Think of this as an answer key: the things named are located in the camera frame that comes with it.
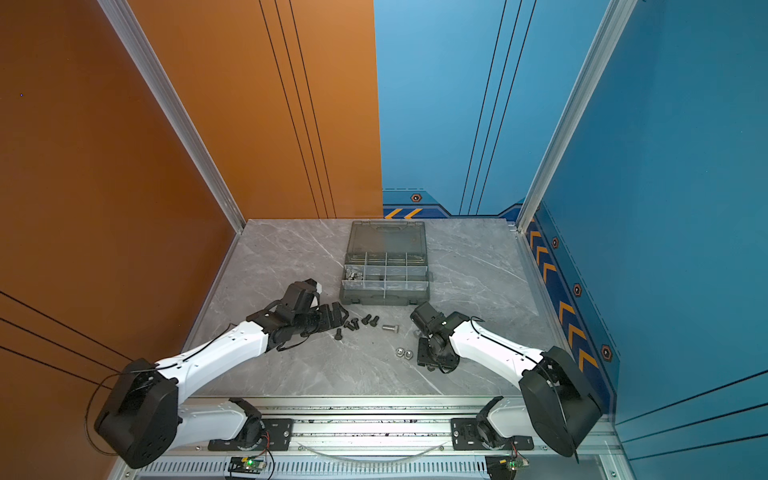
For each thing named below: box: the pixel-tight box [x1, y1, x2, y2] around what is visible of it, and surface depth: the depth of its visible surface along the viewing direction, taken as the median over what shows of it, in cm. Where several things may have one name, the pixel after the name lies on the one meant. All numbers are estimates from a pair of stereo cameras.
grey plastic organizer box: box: [339, 220, 430, 306], surface depth 105 cm
